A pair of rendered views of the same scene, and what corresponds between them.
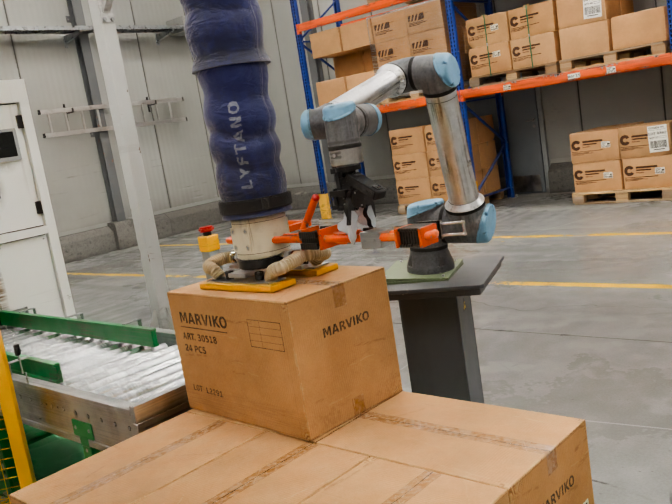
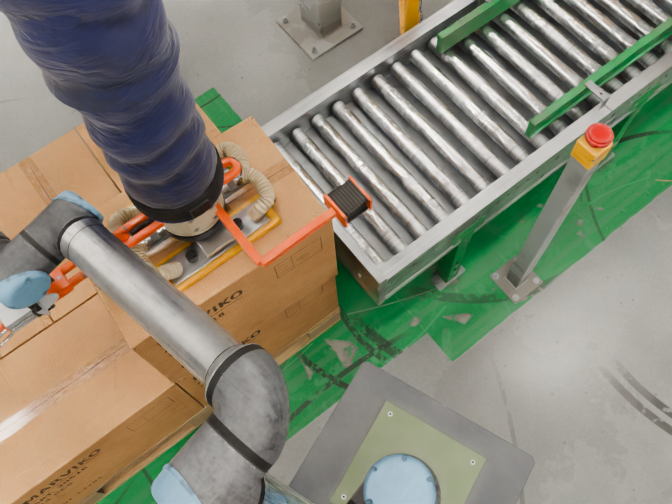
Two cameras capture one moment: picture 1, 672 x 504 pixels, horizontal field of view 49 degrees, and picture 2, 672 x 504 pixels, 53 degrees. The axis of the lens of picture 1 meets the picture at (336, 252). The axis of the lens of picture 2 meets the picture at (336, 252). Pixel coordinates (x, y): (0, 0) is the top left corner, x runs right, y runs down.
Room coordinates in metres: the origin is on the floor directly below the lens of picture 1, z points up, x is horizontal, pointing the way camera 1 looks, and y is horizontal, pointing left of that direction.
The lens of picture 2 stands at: (2.83, -0.48, 2.51)
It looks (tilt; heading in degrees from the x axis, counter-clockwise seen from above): 67 degrees down; 104
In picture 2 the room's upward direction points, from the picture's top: 6 degrees counter-clockwise
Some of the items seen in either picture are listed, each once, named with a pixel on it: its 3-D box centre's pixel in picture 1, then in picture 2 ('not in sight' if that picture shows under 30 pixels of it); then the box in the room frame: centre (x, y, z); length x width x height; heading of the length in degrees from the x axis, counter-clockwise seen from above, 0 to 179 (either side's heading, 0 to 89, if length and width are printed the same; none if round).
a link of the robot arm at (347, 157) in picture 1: (345, 157); not in sight; (2.03, -0.07, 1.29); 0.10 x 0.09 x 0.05; 135
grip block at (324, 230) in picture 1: (319, 237); not in sight; (2.13, 0.04, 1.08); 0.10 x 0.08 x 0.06; 136
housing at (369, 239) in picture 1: (377, 238); (17, 311); (1.98, -0.12, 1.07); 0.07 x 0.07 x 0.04; 46
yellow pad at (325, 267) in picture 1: (289, 264); (216, 242); (2.37, 0.16, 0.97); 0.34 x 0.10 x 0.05; 46
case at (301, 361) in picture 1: (282, 340); (211, 253); (2.30, 0.21, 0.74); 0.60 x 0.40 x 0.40; 43
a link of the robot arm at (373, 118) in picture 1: (357, 120); (14, 270); (2.13, -0.12, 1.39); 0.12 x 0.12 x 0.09; 58
